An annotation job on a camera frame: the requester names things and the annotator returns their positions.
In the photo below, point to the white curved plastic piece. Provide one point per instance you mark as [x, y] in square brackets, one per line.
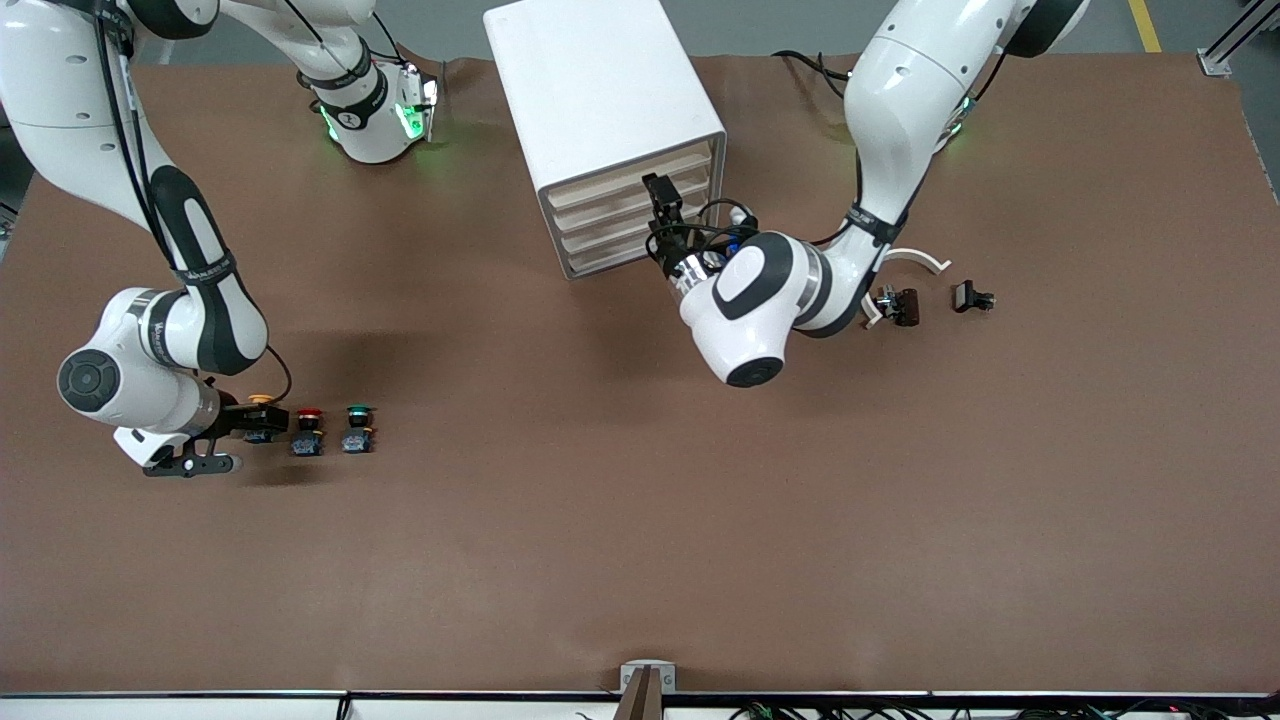
[925, 257]

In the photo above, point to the aluminium frame profile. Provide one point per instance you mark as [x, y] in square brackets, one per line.
[1240, 35]

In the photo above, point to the red push button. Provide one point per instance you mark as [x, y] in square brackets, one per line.
[307, 435]

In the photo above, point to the small black switch component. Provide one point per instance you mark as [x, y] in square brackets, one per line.
[968, 296]

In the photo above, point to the black switch component with metal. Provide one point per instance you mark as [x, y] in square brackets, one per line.
[903, 306]

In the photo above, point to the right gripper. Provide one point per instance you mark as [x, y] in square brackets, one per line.
[237, 417]

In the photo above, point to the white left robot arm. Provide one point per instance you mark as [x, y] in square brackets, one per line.
[900, 90]

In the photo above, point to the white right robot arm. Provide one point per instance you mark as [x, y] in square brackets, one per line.
[60, 90]

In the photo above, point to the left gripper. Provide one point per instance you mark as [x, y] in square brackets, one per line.
[665, 247]

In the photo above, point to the yellow push button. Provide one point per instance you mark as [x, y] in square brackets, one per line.
[262, 400]

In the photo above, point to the grey metal bracket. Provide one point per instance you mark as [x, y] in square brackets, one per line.
[647, 672]

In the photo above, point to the green push button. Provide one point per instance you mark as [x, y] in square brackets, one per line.
[358, 432]

